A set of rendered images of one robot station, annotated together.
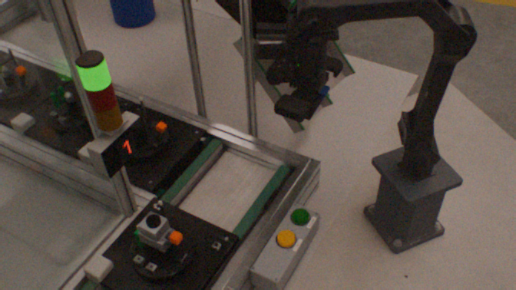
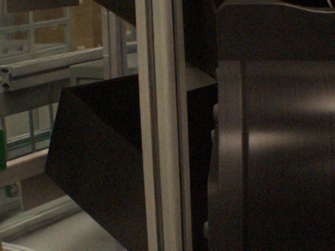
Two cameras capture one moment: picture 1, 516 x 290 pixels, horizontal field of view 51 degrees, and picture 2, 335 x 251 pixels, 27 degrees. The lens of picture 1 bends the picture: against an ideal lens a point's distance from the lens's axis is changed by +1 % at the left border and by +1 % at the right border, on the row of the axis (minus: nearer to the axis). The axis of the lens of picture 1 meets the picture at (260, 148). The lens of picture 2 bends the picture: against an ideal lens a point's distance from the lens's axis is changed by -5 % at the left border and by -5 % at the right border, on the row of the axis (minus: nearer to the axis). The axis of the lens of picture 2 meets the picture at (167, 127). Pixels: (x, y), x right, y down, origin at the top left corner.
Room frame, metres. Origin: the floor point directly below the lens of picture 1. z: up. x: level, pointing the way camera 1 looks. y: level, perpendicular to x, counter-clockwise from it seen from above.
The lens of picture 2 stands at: (0.67, 0.00, 1.44)
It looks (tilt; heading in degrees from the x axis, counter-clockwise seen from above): 12 degrees down; 2
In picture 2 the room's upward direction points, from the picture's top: 3 degrees counter-clockwise
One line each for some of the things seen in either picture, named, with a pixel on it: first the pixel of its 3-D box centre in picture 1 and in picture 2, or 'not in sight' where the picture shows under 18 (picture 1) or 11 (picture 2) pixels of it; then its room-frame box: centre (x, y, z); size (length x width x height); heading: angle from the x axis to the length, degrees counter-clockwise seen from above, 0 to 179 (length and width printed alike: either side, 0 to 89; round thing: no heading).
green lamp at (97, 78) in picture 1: (94, 71); not in sight; (0.78, 0.29, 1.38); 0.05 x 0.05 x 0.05
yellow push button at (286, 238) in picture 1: (286, 239); not in sight; (0.69, -0.05, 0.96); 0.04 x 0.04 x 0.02
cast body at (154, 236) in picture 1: (152, 228); not in sight; (0.67, 0.23, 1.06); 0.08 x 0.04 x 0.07; 59
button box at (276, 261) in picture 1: (286, 247); not in sight; (0.69, -0.05, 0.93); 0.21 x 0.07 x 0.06; 148
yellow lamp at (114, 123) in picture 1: (107, 113); not in sight; (0.78, 0.29, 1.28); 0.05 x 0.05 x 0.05
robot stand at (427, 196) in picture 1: (409, 196); not in sight; (0.80, -0.35, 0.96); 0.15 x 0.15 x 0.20; 22
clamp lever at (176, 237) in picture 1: (175, 244); not in sight; (0.64, 0.19, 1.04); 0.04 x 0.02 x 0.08; 58
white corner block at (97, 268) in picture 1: (99, 269); not in sight; (0.63, 0.36, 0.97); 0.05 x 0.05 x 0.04; 58
